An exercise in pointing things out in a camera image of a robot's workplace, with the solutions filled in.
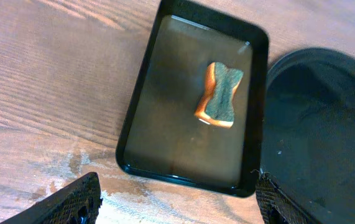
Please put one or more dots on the orange sponge with green scourer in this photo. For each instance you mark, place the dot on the orange sponge with green scourer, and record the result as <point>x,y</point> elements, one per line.
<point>216,104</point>

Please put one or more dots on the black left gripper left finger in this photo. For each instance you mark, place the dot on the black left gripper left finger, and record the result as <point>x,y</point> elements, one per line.
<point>76,203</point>

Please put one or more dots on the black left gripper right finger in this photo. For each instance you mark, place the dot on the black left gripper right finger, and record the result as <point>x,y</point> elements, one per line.
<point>276,207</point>

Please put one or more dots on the black rectangular water tray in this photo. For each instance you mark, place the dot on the black rectangular water tray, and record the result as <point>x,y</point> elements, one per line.
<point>166,134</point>

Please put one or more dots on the round black serving tray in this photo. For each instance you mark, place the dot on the round black serving tray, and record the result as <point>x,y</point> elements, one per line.
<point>308,144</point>

